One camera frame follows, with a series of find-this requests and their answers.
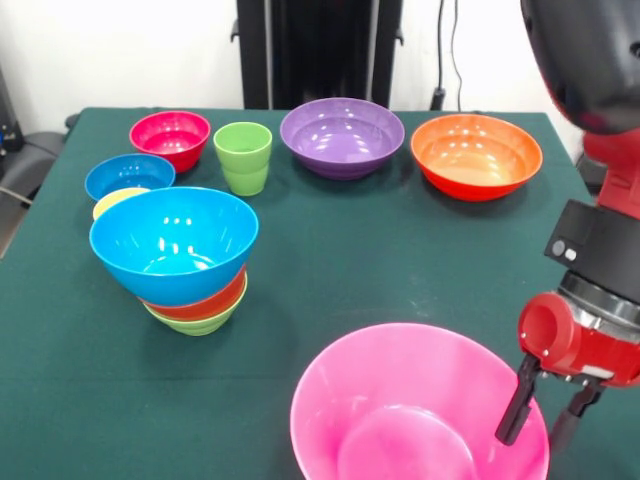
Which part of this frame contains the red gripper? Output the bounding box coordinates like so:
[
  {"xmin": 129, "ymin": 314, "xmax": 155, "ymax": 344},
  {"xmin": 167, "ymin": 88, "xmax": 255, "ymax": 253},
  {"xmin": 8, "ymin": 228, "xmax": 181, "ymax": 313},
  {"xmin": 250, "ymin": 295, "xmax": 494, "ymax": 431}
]
[{"xmin": 494, "ymin": 292, "xmax": 640, "ymax": 456}]

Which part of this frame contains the large pink bowl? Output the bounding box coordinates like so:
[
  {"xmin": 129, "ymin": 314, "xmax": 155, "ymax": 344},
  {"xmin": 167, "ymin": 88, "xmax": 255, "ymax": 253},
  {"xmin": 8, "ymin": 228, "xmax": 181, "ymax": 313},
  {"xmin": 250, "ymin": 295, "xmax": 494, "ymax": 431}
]
[{"xmin": 289, "ymin": 323, "xmax": 551, "ymax": 480}]

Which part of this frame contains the large orange bowl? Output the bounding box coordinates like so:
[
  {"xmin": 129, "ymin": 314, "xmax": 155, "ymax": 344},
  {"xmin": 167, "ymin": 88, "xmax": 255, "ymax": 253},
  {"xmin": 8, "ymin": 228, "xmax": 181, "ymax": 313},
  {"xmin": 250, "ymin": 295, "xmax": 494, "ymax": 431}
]
[{"xmin": 410, "ymin": 113, "xmax": 544, "ymax": 203}]

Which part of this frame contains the small orange bowl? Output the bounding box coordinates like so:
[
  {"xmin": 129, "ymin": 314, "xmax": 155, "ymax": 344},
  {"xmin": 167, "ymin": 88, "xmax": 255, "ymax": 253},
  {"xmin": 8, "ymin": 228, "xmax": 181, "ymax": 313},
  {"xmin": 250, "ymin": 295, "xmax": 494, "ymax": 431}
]
[{"xmin": 139, "ymin": 267, "xmax": 248, "ymax": 321}]

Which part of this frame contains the small green bowl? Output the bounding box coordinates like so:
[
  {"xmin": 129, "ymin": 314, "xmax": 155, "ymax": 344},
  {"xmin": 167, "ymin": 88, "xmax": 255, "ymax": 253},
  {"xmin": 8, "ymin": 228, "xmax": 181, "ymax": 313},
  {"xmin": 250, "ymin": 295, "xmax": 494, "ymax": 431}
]
[{"xmin": 143, "ymin": 284, "xmax": 249, "ymax": 337}]

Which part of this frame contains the green cup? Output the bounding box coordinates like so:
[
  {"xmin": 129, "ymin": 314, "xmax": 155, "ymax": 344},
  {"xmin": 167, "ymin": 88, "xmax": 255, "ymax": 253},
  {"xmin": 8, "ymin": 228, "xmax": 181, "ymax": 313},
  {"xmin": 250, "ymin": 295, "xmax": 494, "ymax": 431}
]
[{"xmin": 213, "ymin": 122, "xmax": 274, "ymax": 197}]

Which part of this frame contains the light blue bowl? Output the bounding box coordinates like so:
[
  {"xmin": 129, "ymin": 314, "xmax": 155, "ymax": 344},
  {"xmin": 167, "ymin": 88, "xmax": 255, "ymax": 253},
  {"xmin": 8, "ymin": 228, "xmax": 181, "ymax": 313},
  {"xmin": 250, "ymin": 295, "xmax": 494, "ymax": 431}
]
[{"xmin": 89, "ymin": 186, "xmax": 260, "ymax": 307}]

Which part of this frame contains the yellow cup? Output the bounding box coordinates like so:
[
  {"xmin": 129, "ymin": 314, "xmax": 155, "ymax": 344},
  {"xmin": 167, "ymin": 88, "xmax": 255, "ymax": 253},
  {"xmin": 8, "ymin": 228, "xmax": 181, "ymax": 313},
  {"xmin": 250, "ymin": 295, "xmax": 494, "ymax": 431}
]
[{"xmin": 92, "ymin": 187, "xmax": 151, "ymax": 221}]

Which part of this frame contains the dark green tablecloth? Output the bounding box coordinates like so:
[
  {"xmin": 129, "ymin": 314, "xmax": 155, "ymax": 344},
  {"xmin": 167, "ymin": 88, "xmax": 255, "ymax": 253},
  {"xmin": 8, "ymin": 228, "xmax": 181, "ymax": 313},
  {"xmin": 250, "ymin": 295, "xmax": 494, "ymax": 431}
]
[{"xmin": 0, "ymin": 106, "xmax": 640, "ymax": 480}]

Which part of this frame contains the purple bowl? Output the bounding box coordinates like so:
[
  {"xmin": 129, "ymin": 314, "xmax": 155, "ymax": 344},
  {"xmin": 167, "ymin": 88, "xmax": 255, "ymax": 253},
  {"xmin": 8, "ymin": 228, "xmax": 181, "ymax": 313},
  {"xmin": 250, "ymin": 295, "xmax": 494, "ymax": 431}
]
[{"xmin": 279, "ymin": 97, "xmax": 406, "ymax": 181}]

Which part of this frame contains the small crimson bowl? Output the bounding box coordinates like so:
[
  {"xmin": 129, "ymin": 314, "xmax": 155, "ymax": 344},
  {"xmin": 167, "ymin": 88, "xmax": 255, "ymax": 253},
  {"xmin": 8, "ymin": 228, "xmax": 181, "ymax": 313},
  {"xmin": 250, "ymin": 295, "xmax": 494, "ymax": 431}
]
[{"xmin": 129, "ymin": 110, "xmax": 212, "ymax": 174}]

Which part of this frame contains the small dark blue bowl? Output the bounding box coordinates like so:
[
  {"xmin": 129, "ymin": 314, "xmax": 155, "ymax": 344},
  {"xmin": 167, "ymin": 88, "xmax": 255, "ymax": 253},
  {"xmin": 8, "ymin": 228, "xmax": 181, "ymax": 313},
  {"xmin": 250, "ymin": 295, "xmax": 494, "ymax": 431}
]
[{"xmin": 84, "ymin": 153, "xmax": 177, "ymax": 201}]

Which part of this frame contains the black hanging cable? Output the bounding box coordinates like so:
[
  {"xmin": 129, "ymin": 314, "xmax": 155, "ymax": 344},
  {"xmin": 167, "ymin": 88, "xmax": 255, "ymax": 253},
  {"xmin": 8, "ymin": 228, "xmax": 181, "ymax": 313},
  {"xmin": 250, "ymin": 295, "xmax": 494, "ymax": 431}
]
[
  {"xmin": 451, "ymin": 0, "xmax": 466, "ymax": 109},
  {"xmin": 429, "ymin": 0, "xmax": 448, "ymax": 112}
]

